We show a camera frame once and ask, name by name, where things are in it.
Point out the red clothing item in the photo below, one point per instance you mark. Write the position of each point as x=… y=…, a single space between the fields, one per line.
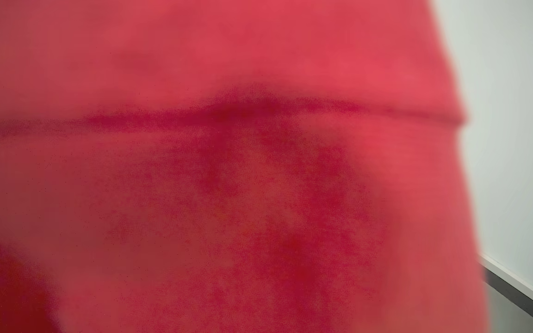
x=211 y=166

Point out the white and grey baseboard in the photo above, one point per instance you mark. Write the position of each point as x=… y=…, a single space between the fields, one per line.
x=521 y=291

